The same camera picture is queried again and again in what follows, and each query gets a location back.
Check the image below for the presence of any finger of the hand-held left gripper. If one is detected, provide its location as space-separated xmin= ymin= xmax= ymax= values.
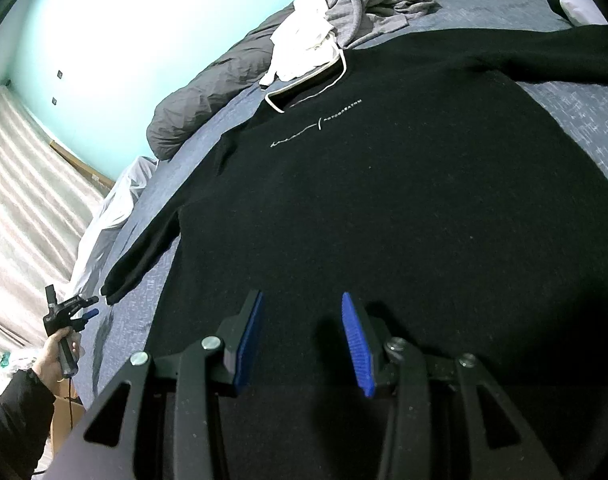
xmin=65 ymin=295 xmax=100 ymax=312
xmin=73 ymin=308 xmax=101 ymax=331

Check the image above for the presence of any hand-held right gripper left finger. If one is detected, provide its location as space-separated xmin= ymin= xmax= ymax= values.
xmin=46 ymin=289 xmax=267 ymax=480

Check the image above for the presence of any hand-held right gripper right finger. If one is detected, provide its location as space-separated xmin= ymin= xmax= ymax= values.
xmin=340 ymin=291 xmax=567 ymax=480

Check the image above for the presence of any black sweater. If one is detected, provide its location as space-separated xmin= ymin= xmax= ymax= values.
xmin=103 ymin=24 xmax=608 ymax=480

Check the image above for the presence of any person's left forearm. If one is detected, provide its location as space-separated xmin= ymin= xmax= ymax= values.
xmin=0 ymin=367 xmax=57 ymax=480

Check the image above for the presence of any person's left hand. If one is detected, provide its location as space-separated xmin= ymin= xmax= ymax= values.
xmin=31 ymin=327 xmax=83 ymax=388

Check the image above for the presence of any white bed sheet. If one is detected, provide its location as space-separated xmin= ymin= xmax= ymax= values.
xmin=74 ymin=156 xmax=159 ymax=301

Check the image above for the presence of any cardboard box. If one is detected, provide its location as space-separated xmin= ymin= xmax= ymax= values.
xmin=46 ymin=395 xmax=87 ymax=456

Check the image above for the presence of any wooden baseboard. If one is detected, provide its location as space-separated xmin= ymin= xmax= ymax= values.
xmin=49 ymin=140 xmax=115 ymax=183

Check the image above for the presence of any dark grey duvet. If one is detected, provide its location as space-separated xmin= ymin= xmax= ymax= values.
xmin=146 ymin=0 xmax=504 ymax=161

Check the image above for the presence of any white garment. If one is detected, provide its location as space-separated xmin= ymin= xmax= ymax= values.
xmin=259 ymin=0 xmax=342 ymax=86

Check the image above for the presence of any blue patterned bedspread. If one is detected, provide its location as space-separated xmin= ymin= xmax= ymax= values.
xmin=79 ymin=0 xmax=608 ymax=411

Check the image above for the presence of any grey hoodie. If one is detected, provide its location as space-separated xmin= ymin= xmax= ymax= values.
xmin=324 ymin=0 xmax=442 ymax=51

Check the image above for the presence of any white pillow with black edge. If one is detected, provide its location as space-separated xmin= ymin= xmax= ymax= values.
xmin=546 ymin=0 xmax=608 ymax=28

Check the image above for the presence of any black cable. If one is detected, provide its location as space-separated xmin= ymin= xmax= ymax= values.
xmin=66 ymin=375 xmax=78 ymax=432

